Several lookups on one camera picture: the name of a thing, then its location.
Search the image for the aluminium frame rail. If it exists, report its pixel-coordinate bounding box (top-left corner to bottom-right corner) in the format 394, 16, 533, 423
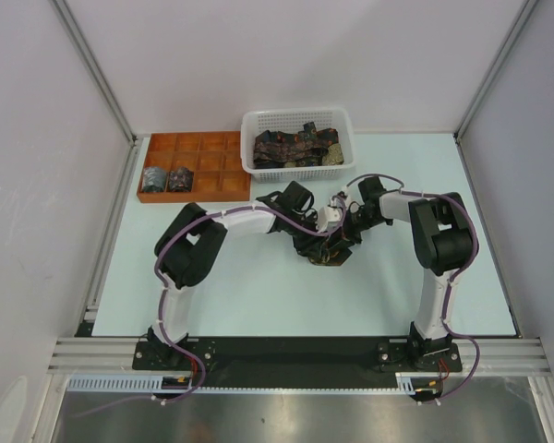
49, 0, 137, 146

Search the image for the dark patterned tie in basket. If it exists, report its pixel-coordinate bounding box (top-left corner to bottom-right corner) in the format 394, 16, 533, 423
253, 122, 341, 169

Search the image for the white slotted cable duct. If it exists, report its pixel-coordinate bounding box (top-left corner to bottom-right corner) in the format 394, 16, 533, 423
67, 373, 435, 395

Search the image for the rolled grey tie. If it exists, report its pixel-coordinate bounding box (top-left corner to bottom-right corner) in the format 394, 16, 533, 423
140, 166, 167, 193

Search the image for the white plastic basket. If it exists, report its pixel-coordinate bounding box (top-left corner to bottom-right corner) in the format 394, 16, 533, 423
240, 106, 356, 183

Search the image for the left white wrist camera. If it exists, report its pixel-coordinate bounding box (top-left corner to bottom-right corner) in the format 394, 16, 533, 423
316, 206, 344, 233

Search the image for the orange green patterned tie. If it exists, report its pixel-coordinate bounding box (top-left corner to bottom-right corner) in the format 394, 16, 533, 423
307, 243, 352, 267

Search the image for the orange compartment tray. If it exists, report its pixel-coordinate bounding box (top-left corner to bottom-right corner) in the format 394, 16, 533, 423
137, 131, 251, 203

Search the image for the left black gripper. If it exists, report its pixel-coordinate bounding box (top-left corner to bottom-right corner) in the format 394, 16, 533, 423
285, 212, 329, 260

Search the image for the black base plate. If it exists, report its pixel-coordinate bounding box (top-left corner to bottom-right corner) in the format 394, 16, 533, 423
132, 332, 463, 389

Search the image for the olive gold tie in basket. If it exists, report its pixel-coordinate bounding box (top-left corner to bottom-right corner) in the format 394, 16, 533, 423
322, 143, 344, 166

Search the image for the dark red tie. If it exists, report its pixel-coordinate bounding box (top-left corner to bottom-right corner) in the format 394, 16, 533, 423
167, 166, 194, 192

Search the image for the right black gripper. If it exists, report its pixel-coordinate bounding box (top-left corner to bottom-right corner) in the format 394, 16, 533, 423
324, 208, 387, 253

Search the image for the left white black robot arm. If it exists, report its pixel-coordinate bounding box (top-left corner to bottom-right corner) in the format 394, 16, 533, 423
135, 182, 346, 369

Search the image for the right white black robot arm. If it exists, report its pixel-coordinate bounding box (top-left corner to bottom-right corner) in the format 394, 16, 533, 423
345, 174, 479, 370

